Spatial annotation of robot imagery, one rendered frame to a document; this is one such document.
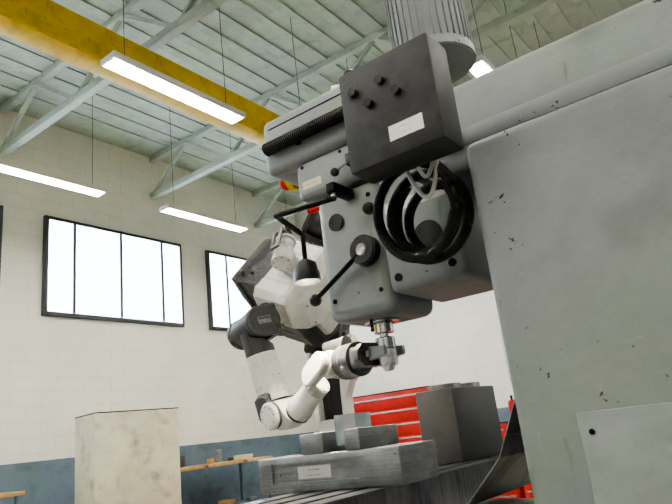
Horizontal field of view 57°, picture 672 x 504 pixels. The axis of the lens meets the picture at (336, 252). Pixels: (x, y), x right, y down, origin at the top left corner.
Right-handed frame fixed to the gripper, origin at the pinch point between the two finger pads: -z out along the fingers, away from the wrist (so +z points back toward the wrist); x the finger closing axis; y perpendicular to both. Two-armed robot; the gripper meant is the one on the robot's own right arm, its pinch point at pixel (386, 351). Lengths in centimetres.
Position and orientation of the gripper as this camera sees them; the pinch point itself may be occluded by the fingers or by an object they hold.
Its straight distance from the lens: 147.8
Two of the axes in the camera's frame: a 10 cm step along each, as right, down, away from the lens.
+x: 8.2, 0.7, 5.6
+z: -5.6, 2.9, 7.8
